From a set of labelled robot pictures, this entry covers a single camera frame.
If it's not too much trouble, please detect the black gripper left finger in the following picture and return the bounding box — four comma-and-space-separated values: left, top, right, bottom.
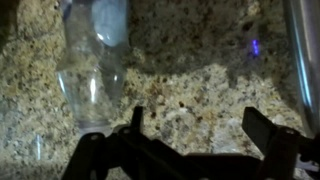
62, 106, 187, 180

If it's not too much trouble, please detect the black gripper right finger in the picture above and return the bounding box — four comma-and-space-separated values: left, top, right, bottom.
242, 107, 320, 180

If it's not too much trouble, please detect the stainless steel faucet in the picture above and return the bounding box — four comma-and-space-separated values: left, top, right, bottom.
283, 0, 320, 137

